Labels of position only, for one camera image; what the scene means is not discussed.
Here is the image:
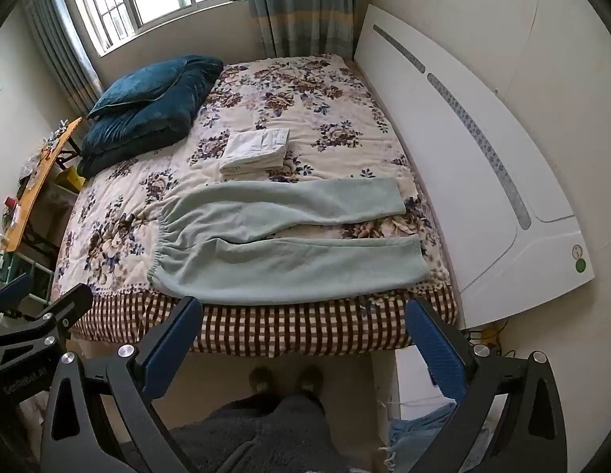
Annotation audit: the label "light green fleece pants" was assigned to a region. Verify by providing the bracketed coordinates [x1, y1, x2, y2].
[147, 178, 430, 305]

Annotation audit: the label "green white metal rack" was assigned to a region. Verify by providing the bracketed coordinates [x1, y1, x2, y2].
[0, 251, 54, 305]

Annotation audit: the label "orange wooden side table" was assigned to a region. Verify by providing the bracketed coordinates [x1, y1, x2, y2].
[0, 117, 83, 252]

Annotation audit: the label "blue cloth on floor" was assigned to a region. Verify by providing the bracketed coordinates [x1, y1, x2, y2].
[383, 401, 490, 473]

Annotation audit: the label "red cup on table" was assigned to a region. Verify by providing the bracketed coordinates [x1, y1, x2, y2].
[5, 197, 18, 210]

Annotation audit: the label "person legs dark trousers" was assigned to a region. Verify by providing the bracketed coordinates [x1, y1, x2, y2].
[170, 365, 350, 472]

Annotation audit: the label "yellow box under table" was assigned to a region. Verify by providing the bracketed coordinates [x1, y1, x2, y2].
[54, 166, 86, 193]

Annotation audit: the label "white bed headboard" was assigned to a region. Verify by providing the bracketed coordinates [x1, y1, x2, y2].
[355, 6, 594, 329]

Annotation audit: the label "folded dark teal duvet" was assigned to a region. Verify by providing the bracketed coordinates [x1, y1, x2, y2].
[77, 54, 224, 178]

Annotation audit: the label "folded white cloth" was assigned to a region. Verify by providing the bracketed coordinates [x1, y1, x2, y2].
[220, 128, 289, 175]

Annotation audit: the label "dark teal pillow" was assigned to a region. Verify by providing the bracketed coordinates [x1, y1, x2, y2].
[88, 57, 188, 119]

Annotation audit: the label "floral fleece bed blanket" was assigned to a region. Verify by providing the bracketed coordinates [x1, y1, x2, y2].
[49, 53, 458, 359]

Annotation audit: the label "left grey-blue curtain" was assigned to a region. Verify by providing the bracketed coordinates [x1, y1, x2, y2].
[22, 0, 103, 117]

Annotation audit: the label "grey-blue curtain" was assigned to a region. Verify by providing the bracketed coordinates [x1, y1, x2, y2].
[22, 0, 103, 117]
[248, 0, 358, 59]

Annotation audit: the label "right grey-blue curtain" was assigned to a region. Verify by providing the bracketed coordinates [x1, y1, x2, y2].
[248, 0, 358, 59]

